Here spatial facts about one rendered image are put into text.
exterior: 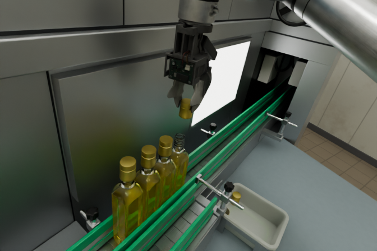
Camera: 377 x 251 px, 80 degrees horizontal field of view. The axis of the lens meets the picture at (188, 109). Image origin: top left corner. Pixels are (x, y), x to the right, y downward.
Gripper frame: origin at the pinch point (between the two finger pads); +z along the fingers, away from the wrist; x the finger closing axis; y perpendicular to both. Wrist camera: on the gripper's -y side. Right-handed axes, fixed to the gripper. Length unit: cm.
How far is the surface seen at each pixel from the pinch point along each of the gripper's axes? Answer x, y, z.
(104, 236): -8.1, 22.4, 32.4
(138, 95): -12.8, 2.9, 0.7
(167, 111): -10.2, -9.4, 10.4
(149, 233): 2.7, 18.4, 27.6
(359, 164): 132, -216, 123
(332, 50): 38, -84, -8
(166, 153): -0.1, 8.3, 10.6
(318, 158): 89, -199, 123
